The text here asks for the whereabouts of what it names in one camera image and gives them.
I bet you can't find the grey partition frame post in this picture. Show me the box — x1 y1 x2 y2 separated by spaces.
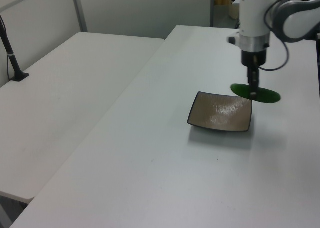
70 0 88 33

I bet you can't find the white folding side table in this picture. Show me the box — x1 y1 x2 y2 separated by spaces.
0 32 166 205

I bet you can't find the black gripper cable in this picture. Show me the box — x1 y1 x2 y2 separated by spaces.
258 37 291 71

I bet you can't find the square brown ceramic plate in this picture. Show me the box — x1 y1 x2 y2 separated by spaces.
187 91 253 133

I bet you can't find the black camera stand pole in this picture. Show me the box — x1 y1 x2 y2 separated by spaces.
0 14 30 82

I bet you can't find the thin grey stand cable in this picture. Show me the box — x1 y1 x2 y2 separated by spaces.
6 54 13 81

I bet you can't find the green cucumber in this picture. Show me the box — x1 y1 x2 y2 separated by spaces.
229 83 282 105

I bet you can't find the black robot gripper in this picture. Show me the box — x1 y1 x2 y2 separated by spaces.
241 49 267 101

